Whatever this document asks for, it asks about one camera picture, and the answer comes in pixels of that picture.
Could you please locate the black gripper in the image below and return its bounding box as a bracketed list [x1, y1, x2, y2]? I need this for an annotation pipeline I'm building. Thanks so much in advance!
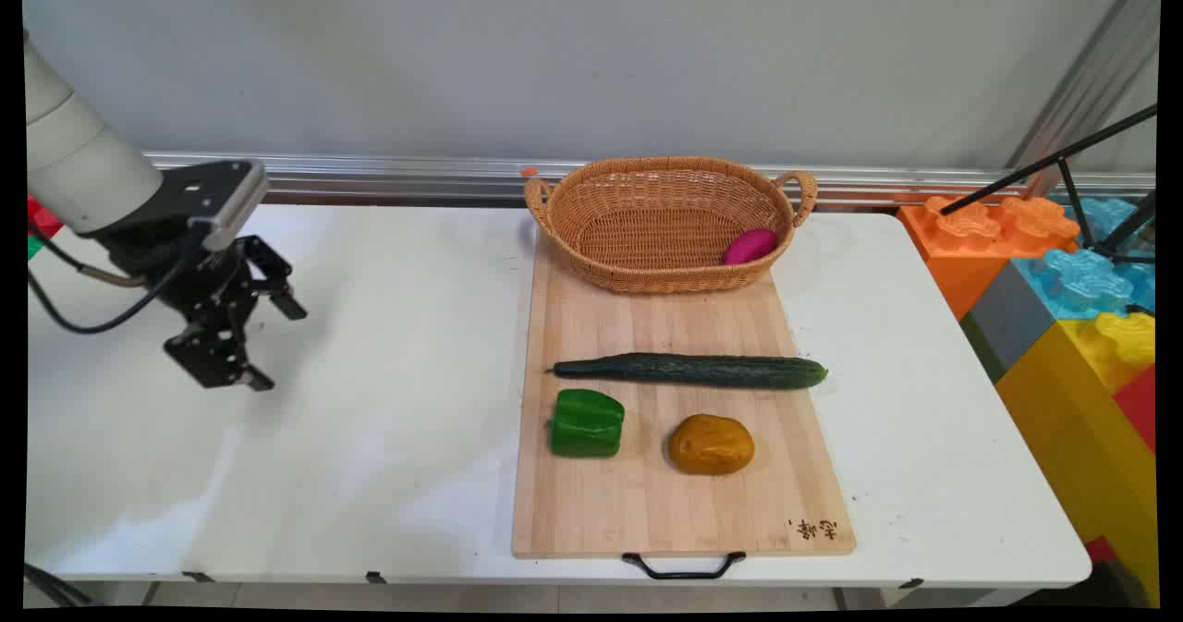
[97, 223, 309, 393]

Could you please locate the dark green cucumber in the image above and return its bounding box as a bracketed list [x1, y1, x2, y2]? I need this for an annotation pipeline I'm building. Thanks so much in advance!
[552, 352, 829, 391]

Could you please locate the small red block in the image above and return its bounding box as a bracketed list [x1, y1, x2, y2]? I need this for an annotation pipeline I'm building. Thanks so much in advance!
[27, 194, 65, 239]

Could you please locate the green bell pepper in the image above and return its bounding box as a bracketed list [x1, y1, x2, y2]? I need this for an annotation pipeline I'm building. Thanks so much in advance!
[547, 388, 627, 459]

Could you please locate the woven wicker basket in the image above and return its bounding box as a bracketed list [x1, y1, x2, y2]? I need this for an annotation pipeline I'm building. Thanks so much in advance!
[524, 156, 820, 295]

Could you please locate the wooden cutting board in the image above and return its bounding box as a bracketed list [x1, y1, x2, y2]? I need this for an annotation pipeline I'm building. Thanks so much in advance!
[511, 234, 858, 581]

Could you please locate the brown potato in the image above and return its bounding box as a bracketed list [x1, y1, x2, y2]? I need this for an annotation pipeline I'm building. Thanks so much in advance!
[668, 413, 756, 476]

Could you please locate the pink toy sweet potato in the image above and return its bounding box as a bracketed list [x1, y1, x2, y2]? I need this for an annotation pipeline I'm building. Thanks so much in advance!
[723, 227, 780, 266]

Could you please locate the orange giant building block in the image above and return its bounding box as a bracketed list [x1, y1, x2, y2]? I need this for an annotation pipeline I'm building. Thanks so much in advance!
[898, 194, 1082, 323]

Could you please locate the gray giant building block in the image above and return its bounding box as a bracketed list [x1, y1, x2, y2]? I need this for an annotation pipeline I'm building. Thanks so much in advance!
[958, 261, 1057, 384]

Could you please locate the blue giant building block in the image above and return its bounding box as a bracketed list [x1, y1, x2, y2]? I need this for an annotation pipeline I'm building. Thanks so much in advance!
[1012, 197, 1157, 321]

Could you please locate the black tripod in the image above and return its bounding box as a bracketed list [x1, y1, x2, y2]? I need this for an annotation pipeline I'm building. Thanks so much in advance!
[939, 104, 1159, 265]

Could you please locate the yellow giant building block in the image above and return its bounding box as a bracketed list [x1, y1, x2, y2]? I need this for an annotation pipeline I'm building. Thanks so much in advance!
[995, 311, 1161, 606]

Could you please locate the red giant building block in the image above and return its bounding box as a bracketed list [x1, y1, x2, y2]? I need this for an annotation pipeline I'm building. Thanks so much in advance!
[1113, 365, 1157, 454]

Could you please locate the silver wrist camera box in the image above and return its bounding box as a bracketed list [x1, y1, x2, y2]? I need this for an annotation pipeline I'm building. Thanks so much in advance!
[148, 161, 270, 252]

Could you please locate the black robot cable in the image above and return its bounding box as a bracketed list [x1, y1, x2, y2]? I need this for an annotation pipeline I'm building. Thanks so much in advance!
[27, 234, 190, 335]

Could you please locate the aluminium wall rail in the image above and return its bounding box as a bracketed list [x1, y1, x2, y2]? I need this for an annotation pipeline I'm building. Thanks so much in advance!
[143, 151, 1156, 209]

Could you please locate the aluminium frame post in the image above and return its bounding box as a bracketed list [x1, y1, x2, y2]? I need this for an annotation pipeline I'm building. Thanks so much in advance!
[1006, 0, 1162, 200]

